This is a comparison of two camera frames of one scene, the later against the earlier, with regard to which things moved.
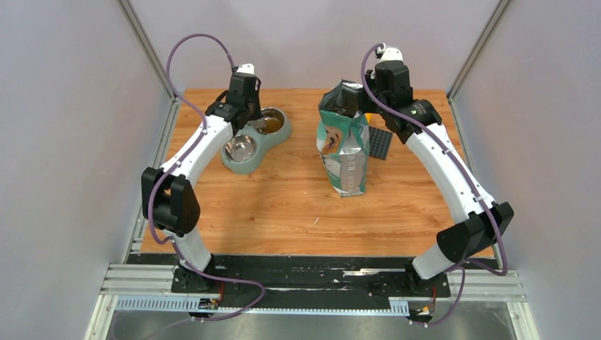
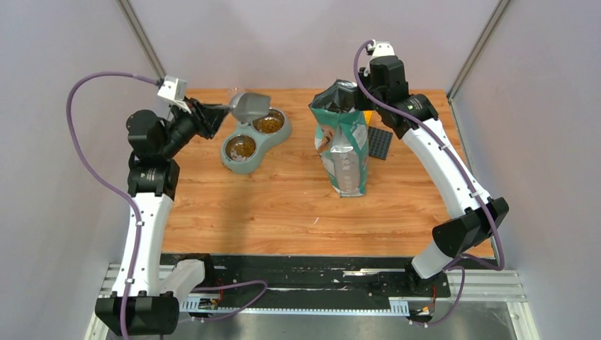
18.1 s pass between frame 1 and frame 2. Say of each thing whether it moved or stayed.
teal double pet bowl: stayed
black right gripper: stayed
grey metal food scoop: moved
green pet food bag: stayed
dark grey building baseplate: stayed
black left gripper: moved
